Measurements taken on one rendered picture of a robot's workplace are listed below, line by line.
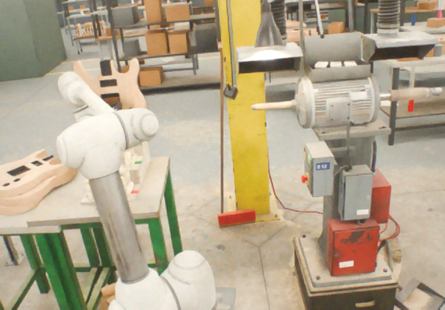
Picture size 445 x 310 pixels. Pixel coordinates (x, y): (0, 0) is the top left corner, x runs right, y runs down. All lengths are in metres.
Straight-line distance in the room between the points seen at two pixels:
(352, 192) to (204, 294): 0.95
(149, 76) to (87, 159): 5.77
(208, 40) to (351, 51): 4.69
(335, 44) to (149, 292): 1.42
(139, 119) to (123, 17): 5.58
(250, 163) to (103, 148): 2.00
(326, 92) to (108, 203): 1.15
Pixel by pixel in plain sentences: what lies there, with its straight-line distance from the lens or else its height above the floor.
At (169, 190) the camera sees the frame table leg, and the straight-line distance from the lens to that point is 2.40.
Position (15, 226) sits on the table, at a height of 0.90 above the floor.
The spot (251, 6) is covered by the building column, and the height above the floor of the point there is 1.65.
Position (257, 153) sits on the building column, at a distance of 3.11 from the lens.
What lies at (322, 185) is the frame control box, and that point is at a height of 0.98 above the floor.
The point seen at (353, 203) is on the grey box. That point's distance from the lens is 2.16.
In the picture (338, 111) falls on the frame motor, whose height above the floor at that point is 1.24.
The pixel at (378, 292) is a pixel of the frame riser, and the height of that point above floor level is 0.18.
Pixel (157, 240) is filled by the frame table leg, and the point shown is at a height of 0.76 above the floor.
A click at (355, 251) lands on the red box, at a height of 0.47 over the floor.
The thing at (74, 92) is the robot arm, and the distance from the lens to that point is 1.78.
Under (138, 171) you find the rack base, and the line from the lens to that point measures 2.08.
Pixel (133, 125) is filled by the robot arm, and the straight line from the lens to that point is 1.28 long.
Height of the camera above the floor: 1.92
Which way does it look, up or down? 23 degrees down
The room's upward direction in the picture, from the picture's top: 5 degrees counter-clockwise
